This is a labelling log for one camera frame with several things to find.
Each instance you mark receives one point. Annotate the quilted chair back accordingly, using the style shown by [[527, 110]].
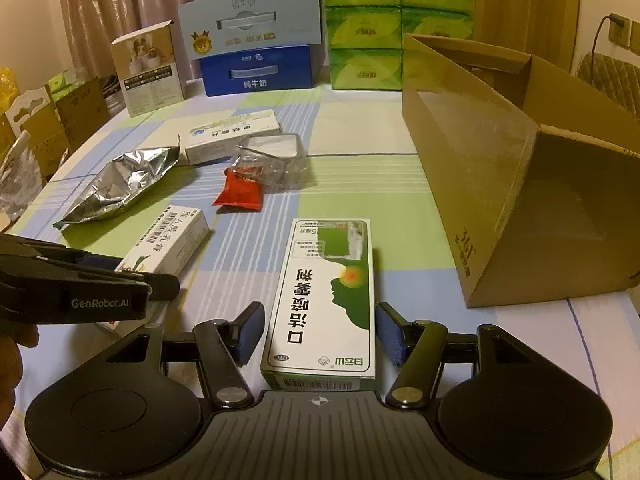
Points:
[[615, 80]]

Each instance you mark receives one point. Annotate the white blue medicine box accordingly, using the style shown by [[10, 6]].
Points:
[[225, 135]]

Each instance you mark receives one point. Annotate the silver foil bag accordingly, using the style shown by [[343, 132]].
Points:
[[115, 190]]

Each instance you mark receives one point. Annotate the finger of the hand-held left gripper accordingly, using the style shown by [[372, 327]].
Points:
[[100, 261], [160, 287]]

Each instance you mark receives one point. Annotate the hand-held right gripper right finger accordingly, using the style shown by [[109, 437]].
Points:
[[390, 335]]

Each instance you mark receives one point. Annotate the person's left hand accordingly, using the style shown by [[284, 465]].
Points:
[[10, 370]]

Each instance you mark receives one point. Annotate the light blue milk carton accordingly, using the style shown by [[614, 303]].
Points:
[[280, 35]]

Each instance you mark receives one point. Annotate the clear plastic box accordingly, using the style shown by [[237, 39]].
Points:
[[280, 160]]

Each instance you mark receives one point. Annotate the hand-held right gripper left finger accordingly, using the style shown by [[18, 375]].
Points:
[[251, 335]]

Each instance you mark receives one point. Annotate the white green ointment box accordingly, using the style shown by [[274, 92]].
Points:
[[170, 240]]

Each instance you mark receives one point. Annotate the red packet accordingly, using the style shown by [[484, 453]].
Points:
[[240, 192]]

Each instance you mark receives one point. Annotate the large cardboard box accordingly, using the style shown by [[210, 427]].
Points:
[[475, 160]]

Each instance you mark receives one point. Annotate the wall outlet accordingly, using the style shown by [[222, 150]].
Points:
[[617, 32]]

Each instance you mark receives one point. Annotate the small green tissue pack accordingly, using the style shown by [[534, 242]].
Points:
[[65, 82]]

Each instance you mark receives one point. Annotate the dark blue milk carton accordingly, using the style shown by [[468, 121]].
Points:
[[260, 75]]

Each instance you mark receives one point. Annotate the brown cardboard box with flap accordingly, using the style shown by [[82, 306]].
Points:
[[45, 140]]

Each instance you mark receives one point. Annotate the checked cloth desktop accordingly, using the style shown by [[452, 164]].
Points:
[[350, 185]]

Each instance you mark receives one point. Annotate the green white medicine box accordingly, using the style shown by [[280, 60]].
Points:
[[320, 310]]

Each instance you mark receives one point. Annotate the yellow plastic bag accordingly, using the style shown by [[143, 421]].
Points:
[[6, 90]]

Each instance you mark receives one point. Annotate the clear plastic bag at left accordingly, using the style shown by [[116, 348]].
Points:
[[17, 180]]

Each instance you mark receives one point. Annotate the wooden door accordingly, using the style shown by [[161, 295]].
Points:
[[525, 0]]

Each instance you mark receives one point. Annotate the stack of green tissue packs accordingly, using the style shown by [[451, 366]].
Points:
[[365, 30]]

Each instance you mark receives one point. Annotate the beige product box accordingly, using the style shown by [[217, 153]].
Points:
[[150, 80]]

